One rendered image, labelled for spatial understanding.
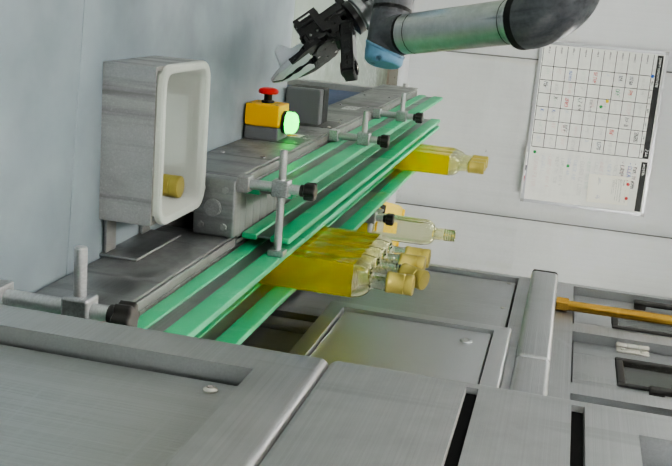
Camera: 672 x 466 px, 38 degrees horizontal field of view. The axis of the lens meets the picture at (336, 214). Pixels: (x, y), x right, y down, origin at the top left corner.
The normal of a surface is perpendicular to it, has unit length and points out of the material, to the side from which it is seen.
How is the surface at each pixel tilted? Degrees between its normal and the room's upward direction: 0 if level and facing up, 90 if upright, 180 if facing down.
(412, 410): 90
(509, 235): 90
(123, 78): 90
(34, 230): 0
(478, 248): 90
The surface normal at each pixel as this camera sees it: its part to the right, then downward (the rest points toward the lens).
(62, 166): 0.97, 0.13
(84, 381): 0.08, -0.97
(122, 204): -0.24, 0.20
